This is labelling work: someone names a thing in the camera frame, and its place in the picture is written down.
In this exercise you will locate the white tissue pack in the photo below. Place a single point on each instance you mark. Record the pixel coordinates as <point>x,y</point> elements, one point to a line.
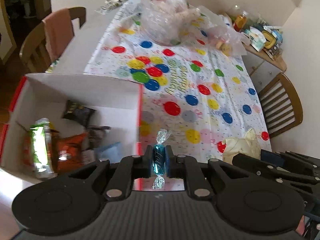
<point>257,39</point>

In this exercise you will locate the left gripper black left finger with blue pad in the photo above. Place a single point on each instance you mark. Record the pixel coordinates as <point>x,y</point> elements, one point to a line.
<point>122,175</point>

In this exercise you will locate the pink cloth on chair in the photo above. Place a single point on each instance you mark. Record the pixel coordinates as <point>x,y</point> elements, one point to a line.
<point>59,32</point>

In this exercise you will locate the wooden chair left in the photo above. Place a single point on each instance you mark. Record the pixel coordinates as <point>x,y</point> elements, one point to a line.
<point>45,44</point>

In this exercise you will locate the wooden chair right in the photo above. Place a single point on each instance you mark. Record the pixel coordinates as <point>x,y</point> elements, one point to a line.
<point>281,105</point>

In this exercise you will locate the green snack bar packet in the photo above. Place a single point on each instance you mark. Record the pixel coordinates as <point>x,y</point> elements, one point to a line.
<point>41,149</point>

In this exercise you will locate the shiny red-brown snack bag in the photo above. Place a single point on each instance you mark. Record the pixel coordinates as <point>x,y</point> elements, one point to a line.
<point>69,153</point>

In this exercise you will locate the blue candy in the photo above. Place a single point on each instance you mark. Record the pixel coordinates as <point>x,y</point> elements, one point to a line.
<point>159,158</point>

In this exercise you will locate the large clear plastic bag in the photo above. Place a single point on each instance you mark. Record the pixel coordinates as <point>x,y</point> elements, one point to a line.
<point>164,21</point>

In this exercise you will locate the cream white snack packet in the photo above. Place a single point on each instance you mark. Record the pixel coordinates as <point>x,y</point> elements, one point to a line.
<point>247,145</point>

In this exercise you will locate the red and white cardboard box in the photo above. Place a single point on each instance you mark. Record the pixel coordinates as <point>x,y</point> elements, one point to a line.
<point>117,104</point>

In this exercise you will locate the colourful balloon birthday tablecloth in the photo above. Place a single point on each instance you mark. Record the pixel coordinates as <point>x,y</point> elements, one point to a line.
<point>190,88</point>

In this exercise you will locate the glass jar amber liquid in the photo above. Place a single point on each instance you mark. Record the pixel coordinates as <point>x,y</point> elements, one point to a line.
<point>238,16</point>

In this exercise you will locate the yellow container on sideboard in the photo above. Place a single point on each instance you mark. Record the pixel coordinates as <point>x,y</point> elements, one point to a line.
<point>270,40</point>

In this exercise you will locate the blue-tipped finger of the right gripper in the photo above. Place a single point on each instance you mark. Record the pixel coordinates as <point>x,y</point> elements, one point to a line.
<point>292,162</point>

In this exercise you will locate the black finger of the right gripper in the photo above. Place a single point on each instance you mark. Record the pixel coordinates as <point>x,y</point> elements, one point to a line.
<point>270,171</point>

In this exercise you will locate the black triangular snack packet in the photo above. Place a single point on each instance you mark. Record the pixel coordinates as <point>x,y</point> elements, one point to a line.
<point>77,112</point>

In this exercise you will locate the wooden chair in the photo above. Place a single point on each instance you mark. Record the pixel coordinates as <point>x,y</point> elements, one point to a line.
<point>281,105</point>
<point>45,44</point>

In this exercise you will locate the clear bag with pastries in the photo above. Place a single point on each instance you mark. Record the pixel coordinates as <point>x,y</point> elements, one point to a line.
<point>223,37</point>

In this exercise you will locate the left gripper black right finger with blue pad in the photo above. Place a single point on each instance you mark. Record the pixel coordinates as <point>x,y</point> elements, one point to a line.
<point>187,168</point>

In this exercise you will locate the dark silver striped snack packet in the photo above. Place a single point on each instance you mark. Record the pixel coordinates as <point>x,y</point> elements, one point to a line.
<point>96,135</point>

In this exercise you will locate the light blue packet in box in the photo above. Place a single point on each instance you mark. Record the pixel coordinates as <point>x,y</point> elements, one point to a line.
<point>110,152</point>

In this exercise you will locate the white wooden sideboard cabinet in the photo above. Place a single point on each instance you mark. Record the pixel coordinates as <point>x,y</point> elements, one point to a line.
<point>261,68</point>

